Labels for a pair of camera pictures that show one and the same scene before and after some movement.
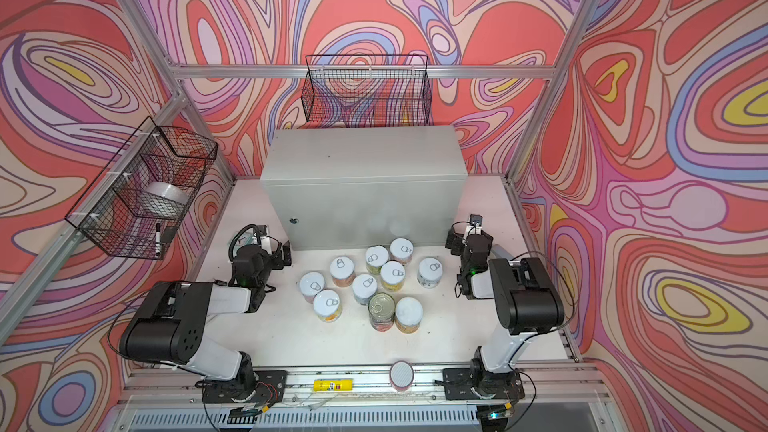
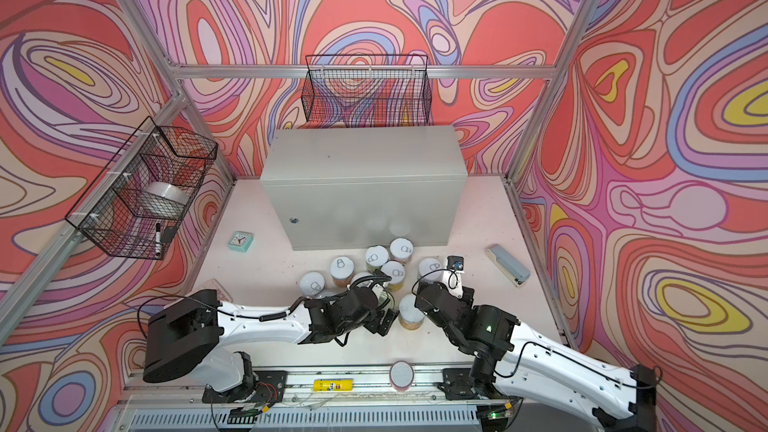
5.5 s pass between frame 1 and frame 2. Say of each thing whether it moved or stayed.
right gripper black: moved
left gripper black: moved
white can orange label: stayed
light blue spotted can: stayed
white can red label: stayed
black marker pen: stayed
